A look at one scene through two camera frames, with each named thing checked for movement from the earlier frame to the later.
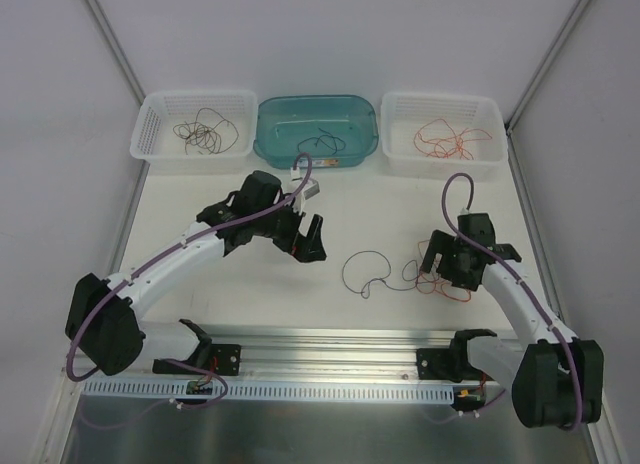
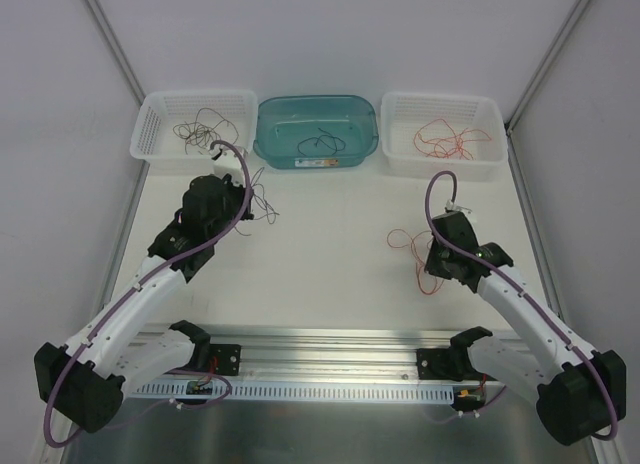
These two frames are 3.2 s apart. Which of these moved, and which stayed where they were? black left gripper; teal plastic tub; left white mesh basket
Moved: black left gripper
Stayed: left white mesh basket; teal plastic tub
